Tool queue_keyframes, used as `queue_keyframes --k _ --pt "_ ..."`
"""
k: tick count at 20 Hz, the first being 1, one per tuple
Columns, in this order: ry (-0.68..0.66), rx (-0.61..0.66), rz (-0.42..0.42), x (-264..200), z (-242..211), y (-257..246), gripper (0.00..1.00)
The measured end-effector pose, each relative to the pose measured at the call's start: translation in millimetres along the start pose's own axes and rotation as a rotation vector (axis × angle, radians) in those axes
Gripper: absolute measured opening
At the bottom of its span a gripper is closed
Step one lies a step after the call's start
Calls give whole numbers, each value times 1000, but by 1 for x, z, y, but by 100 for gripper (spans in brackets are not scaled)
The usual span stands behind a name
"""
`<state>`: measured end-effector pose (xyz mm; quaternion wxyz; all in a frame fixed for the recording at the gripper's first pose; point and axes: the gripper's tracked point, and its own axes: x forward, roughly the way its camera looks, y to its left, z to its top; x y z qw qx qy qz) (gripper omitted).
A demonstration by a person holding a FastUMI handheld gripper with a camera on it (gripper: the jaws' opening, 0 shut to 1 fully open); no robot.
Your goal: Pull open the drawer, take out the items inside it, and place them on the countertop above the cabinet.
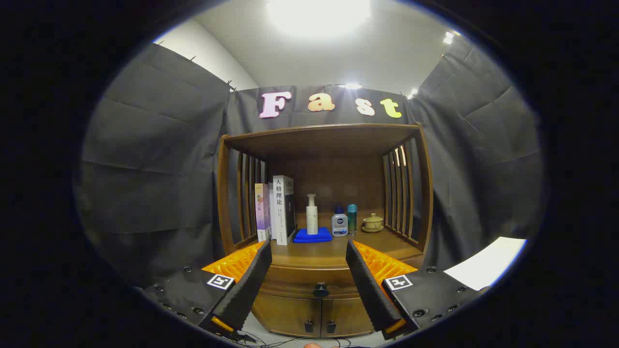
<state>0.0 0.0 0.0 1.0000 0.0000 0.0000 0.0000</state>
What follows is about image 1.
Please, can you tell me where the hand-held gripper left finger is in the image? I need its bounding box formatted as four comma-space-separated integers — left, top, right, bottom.
140, 240, 273, 339

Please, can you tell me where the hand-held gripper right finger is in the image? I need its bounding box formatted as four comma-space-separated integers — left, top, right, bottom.
345, 240, 489, 339

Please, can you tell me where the wooden cabinet door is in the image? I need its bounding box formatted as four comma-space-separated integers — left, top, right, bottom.
321, 297, 375, 338
251, 292, 322, 338

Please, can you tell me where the wooden countertop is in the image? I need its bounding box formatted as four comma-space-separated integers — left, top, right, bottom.
227, 213, 425, 271

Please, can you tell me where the brown wooden cabinet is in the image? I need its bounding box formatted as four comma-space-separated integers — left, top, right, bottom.
216, 123, 433, 339

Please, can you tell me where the beige lidded teacup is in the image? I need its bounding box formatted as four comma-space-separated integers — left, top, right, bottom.
362, 213, 384, 233

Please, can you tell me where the white bottle with blue cap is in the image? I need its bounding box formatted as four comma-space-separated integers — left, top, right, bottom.
332, 206, 349, 237

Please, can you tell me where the blue folded cloth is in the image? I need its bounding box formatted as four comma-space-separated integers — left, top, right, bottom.
294, 227, 333, 244

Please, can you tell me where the purple book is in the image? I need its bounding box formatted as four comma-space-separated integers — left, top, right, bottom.
255, 183, 271, 242

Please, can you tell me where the white book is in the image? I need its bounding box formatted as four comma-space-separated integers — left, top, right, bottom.
271, 175, 296, 246

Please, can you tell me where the white pump bottle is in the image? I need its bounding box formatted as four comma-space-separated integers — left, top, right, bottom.
306, 194, 319, 236

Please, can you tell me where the white flat board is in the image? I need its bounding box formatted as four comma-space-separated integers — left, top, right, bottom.
443, 236, 528, 291

